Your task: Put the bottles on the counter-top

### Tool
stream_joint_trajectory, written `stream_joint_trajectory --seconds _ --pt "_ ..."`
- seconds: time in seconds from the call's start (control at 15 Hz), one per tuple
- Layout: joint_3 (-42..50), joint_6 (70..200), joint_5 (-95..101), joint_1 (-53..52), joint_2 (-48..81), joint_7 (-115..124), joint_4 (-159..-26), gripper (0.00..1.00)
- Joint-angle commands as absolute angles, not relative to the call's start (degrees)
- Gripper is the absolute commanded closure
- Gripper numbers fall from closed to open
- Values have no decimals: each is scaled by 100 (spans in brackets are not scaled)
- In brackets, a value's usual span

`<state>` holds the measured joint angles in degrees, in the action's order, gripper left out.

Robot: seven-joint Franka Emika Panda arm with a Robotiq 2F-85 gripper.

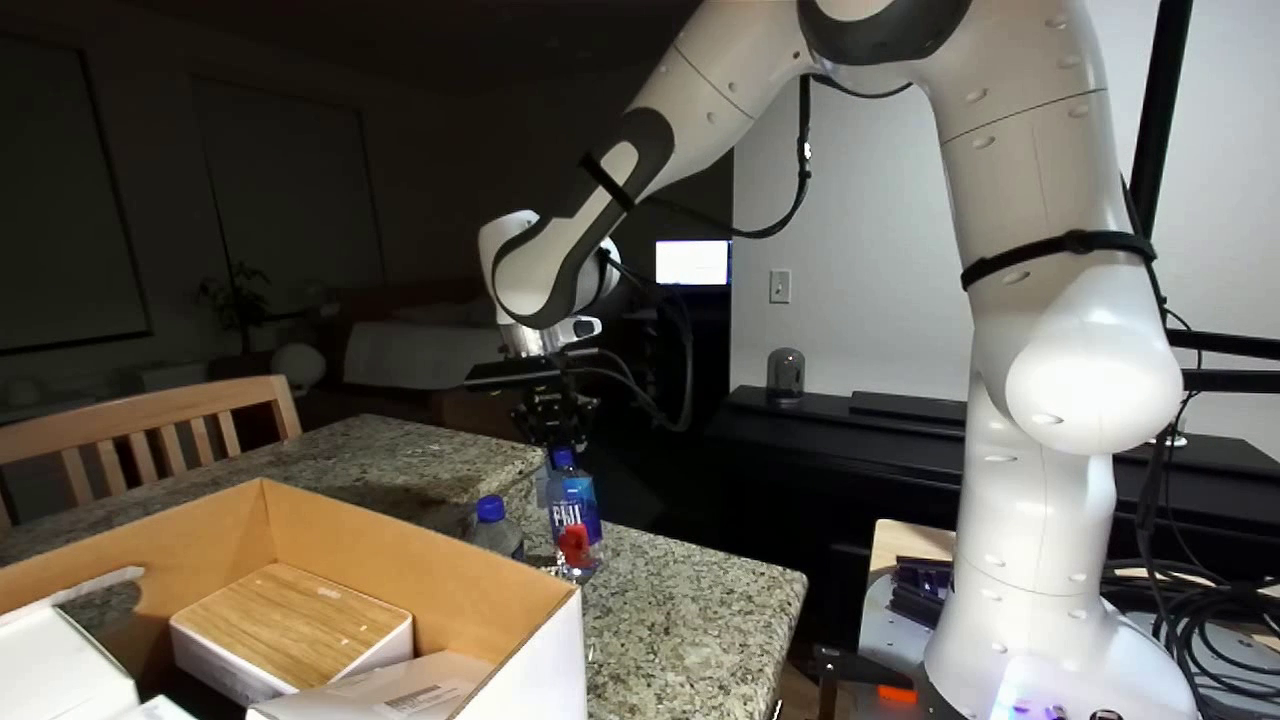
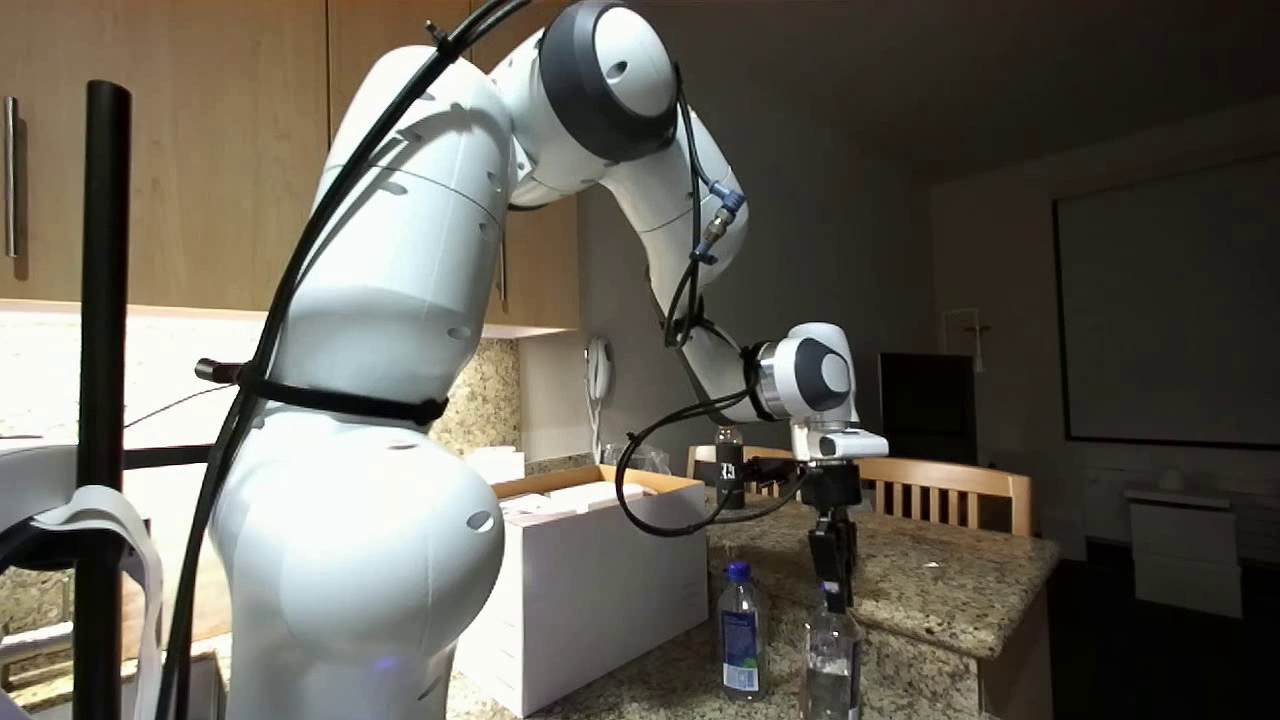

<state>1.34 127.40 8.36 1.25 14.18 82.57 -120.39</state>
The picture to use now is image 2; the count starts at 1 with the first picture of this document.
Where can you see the clear blue-capped water bottle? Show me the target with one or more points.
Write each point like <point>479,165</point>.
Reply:
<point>742,642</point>
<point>832,665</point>

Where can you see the dark television screen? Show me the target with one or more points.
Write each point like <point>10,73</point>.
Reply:
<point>928,406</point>

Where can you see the white low furniture piece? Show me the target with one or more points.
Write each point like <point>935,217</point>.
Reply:
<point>1187,553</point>

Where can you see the large wall projector screen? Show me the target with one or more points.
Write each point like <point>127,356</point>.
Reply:
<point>1172,307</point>

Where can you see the wooden wall cabinet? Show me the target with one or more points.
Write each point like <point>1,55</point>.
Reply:
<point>185,162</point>

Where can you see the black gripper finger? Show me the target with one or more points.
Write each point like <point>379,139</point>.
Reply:
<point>846,547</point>
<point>822,547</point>

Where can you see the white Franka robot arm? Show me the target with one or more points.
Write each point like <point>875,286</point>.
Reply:
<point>363,534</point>

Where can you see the black vertical pole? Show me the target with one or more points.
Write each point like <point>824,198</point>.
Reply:
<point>100,332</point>

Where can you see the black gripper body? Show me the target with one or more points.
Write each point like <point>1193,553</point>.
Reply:
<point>830,485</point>

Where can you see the white wall phone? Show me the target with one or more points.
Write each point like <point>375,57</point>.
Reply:
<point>596,370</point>

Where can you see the wooden slatted chair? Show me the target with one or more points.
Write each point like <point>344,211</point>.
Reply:
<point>961,482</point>

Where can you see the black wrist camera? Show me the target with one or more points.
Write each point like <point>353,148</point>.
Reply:
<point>730,474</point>

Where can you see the white-sided cardboard box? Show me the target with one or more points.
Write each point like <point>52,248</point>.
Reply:
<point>603,600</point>

